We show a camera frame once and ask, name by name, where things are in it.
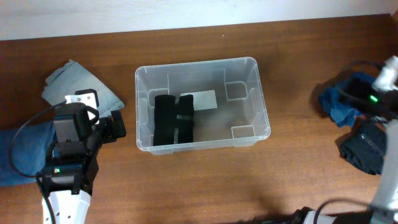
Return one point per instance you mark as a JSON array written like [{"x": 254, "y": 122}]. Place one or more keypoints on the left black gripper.
[{"x": 113, "y": 130}]

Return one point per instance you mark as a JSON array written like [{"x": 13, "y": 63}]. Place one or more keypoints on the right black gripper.
[{"x": 370, "y": 93}]

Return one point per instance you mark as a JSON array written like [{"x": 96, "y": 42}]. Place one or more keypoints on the blue cloth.
[{"x": 341, "y": 112}]

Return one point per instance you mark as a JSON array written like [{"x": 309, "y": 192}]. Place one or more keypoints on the dark grey cloth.
[{"x": 365, "y": 148}]

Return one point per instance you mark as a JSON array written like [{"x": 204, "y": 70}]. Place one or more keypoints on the black cloth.
[{"x": 173, "y": 120}]

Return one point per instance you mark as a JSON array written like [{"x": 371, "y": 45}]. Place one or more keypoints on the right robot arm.
[{"x": 383, "y": 208}]

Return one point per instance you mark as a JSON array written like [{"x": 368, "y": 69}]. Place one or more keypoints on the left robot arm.
[{"x": 66, "y": 180}]

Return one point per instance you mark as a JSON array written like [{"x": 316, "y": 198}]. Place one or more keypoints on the light grey folded jeans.
[{"x": 73, "y": 77}]

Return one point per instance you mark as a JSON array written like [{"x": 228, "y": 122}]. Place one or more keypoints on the blue folded jeans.
[{"x": 28, "y": 152}]

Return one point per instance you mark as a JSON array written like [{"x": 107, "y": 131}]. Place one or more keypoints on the white label in bin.
[{"x": 203, "y": 100}]

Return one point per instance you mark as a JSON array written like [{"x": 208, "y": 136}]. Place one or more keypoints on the clear plastic storage bin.
[{"x": 241, "y": 116}]

